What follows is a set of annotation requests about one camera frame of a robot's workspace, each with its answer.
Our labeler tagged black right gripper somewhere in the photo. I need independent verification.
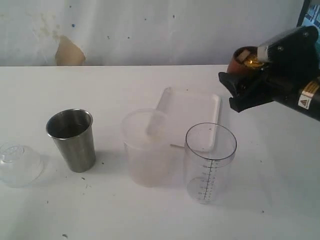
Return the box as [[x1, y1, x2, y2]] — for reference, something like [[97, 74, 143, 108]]
[[218, 26, 320, 113]]

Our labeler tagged gold coin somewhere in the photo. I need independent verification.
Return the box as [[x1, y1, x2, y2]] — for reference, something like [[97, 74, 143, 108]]
[[243, 54, 264, 68]]

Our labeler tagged brown wooden cup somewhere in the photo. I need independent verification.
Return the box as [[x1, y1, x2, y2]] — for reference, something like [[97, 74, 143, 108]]
[[227, 46, 265, 76]]

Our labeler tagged stainless steel cup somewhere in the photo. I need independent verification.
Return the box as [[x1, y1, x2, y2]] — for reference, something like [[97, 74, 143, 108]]
[[46, 108, 96, 173]]

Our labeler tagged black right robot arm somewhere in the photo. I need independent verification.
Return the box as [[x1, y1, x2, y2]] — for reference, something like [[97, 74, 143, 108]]
[[218, 25, 320, 120]]

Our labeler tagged clear measuring beaker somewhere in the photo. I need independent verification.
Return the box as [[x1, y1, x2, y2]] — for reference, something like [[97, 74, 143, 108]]
[[183, 122, 238, 204]]

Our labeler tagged white plastic tray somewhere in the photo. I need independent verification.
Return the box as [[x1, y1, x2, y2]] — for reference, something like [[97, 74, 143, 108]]
[[156, 87, 221, 146]]

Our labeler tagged translucent plastic container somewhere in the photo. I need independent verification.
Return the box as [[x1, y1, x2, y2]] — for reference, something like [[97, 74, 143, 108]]
[[120, 108, 173, 188]]

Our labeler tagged clear plastic dome lid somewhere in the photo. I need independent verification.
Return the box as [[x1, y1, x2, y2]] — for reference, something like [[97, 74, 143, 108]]
[[0, 143, 44, 188]]

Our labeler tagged black metal frame post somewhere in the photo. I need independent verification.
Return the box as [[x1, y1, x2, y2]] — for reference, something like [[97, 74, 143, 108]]
[[296, 0, 312, 27]]

